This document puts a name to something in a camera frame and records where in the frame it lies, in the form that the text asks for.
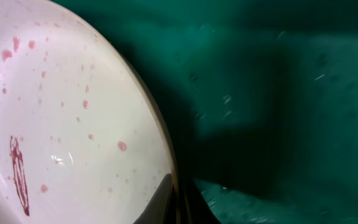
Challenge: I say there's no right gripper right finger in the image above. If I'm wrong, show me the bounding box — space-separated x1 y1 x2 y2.
180 179 220 224

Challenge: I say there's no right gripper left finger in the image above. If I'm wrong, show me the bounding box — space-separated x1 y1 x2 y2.
134 174 173 224

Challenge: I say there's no white plate with red stain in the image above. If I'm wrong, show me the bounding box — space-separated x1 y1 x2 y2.
0 1 177 223

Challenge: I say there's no teal plastic serving tray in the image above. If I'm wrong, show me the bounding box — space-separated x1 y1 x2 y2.
62 0 358 223

